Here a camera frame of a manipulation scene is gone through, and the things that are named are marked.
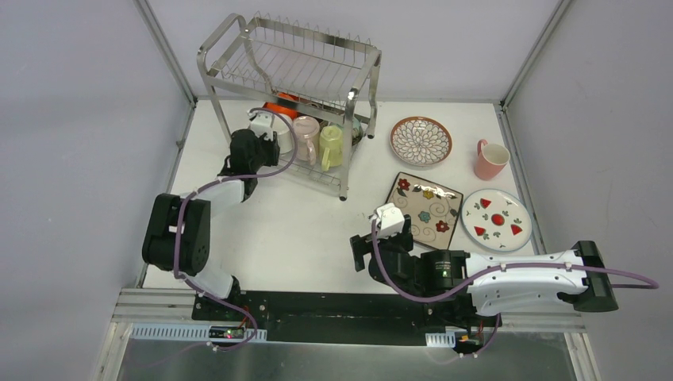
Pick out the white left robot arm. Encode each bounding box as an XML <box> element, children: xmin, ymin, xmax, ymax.
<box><xmin>141</xmin><ymin>129</ymin><xmax>280</xmax><ymax>321</ymax></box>

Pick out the pale yellow ceramic mug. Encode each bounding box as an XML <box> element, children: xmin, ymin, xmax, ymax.
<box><xmin>319</xmin><ymin>125</ymin><xmax>344</xmax><ymax>171</ymax></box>

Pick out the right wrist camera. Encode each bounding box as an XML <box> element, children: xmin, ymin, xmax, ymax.
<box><xmin>370</xmin><ymin>203</ymin><xmax>406</xmax><ymax>238</ymax></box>

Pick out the translucent pink glass mug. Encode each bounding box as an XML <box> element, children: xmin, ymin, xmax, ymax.
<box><xmin>292</xmin><ymin>116</ymin><xmax>320</xmax><ymax>166</ymax></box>

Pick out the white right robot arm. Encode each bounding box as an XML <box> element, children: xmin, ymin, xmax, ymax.
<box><xmin>349</xmin><ymin>217</ymin><xmax>618</xmax><ymax>325</ymax></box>

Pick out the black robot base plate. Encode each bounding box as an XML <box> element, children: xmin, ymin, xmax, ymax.
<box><xmin>191</xmin><ymin>291</ymin><xmax>501</xmax><ymax>347</ymax></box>

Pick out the round floral pattern plate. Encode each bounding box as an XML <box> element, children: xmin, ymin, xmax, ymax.
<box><xmin>390</xmin><ymin>116</ymin><xmax>453</xmax><ymax>167</ymax></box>

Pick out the watermelon pattern round plate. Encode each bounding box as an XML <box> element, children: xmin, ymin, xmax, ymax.
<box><xmin>460</xmin><ymin>189</ymin><xmax>533</xmax><ymax>252</ymax></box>

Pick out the pink ceramic mug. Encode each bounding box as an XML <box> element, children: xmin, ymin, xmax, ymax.
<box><xmin>474</xmin><ymin>139</ymin><xmax>511</xmax><ymax>180</ymax></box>

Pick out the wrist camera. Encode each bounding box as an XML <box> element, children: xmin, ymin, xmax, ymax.
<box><xmin>370</xmin><ymin>203</ymin><xmax>406</xmax><ymax>238</ymax></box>
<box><xmin>248</xmin><ymin>110</ymin><xmax>275</xmax><ymax>141</ymax></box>

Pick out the small clear glass cup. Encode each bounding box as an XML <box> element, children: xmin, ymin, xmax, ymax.
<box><xmin>272</xmin><ymin>114</ymin><xmax>293</xmax><ymax>155</ymax></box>

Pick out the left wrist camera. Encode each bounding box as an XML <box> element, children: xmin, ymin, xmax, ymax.
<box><xmin>248</xmin><ymin>110</ymin><xmax>275</xmax><ymax>141</ymax></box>

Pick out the stainless steel dish rack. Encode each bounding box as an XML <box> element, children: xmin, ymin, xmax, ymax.
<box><xmin>196</xmin><ymin>12</ymin><xmax>383</xmax><ymax>202</ymax></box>

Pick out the orange plastic bowl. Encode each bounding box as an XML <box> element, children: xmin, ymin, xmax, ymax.
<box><xmin>264</xmin><ymin>92</ymin><xmax>300</xmax><ymax>117</ymax></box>

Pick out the square flower pattern plate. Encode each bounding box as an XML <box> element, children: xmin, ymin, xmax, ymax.
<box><xmin>386</xmin><ymin>172</ymin><xmax>463</xmax><ymax>249</ymax></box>

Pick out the mint green ceramic bowl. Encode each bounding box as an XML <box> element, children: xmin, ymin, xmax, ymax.
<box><xmin>352</xmin><ymin>117</ymin><xmax>363</xmax><ymax>146</ymax></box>

